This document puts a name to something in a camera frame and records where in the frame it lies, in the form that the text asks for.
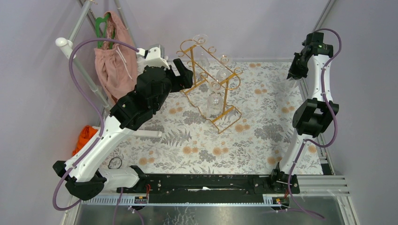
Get orange cloth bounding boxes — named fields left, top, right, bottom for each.
left=72, top=126, right=98, bottom=156

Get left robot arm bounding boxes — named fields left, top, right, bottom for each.
left=53, top=59, right=193, bottom=201

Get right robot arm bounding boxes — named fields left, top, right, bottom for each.
left=268, top=29, right=339, bottom=194

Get floral tablecloth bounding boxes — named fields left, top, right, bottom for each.
left=90, top=60, right=324, bottom=175

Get gold wire wine glass rack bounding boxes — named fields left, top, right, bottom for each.
left=176, top=35, right=243, bottom=134

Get silver clothes rail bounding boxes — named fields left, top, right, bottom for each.
left=55, top=0, right=129, bottom=112

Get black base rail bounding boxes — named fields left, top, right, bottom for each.
left=116, top=173, right=300, bottom=204

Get green clothes hanger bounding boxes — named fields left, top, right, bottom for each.
left=94, top=12, right=115, bottom=39

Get pink shorts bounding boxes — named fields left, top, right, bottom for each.
left=94, top=11, right=138, bottom=105

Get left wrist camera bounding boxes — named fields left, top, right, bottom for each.
left=136, top=44, right=170, bottom=69

